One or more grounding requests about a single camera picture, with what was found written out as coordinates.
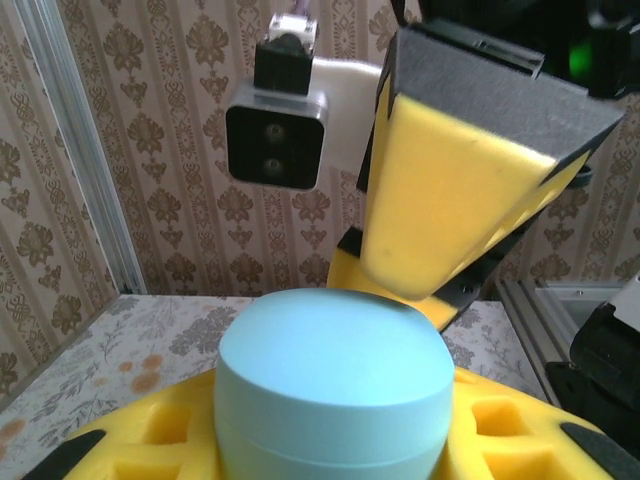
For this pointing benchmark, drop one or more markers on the blue earbud charging case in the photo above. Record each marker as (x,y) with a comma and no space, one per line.
(335,380)

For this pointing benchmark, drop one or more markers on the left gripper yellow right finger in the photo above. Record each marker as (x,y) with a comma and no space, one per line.
(540,445)

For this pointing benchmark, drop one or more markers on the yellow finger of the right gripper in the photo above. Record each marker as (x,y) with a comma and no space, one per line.
(440,190)
(345,270)

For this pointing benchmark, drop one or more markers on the aluminium side rail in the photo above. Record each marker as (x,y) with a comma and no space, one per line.
(527,320)

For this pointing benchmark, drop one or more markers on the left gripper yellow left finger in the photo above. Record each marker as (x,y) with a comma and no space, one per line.
(160,440)

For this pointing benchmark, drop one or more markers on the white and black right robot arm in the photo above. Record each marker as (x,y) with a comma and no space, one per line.
(590,380)

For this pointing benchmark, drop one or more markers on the aluminium frame post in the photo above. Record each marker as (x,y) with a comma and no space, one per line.
(86,150)

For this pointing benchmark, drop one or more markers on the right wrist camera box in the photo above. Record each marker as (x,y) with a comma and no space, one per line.
(275,145)

